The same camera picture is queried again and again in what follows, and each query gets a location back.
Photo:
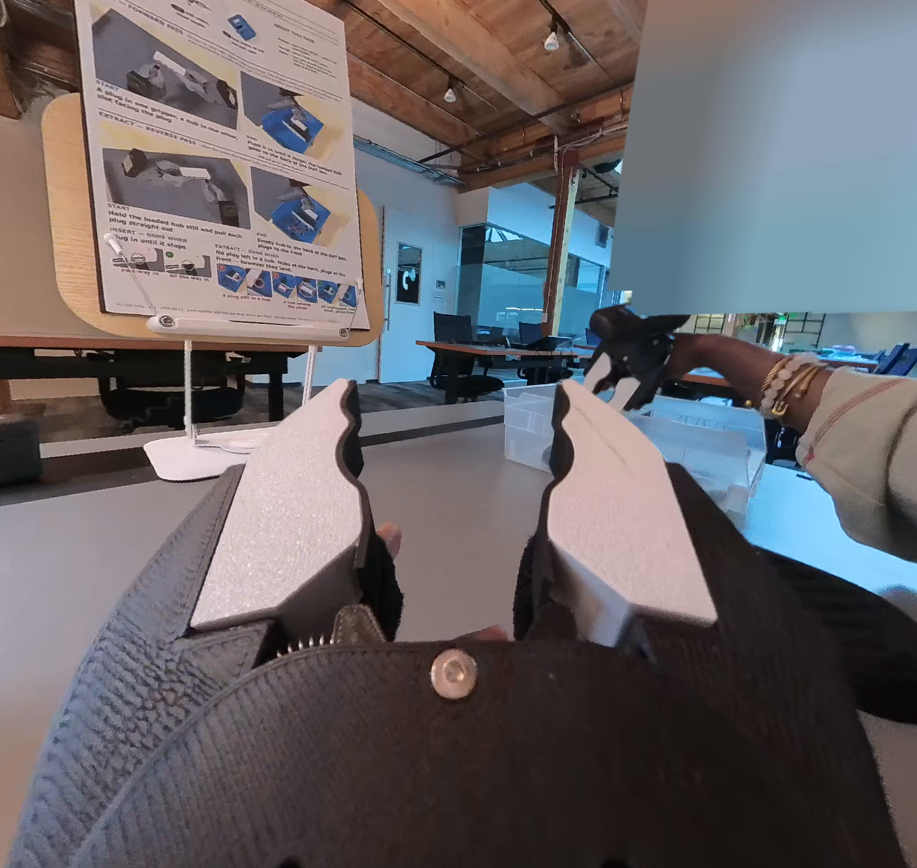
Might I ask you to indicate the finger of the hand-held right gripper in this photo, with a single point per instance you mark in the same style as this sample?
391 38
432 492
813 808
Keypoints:
632 393
600 373

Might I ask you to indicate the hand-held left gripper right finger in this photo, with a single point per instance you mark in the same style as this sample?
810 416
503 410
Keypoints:
623 524

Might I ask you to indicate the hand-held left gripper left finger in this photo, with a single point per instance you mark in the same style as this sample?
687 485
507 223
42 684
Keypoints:
286 517

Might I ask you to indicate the clear plastic bin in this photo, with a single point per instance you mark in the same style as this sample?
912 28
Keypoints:
702 445

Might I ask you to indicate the person's right forearm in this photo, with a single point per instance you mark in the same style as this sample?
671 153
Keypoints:
874 452

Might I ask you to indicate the person's right hand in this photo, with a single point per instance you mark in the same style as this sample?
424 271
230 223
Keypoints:
709 359

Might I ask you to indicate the person's left hand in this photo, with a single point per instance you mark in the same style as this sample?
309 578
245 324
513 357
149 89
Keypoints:
390 535

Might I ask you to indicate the wooden-edged office desk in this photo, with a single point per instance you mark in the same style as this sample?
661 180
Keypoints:
494 347
143 345

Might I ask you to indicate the black office chair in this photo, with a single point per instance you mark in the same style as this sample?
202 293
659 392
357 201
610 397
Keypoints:
453 330

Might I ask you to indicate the white phone booth door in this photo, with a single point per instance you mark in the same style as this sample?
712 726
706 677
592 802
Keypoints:
423 323

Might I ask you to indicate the black quilted wrist rest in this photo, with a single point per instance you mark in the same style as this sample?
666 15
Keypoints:
860 631

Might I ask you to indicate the grey power adapter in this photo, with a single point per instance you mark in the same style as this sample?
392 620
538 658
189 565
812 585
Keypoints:
18 449

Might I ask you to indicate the large instruction board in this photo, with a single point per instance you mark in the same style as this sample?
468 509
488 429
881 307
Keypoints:
215 130

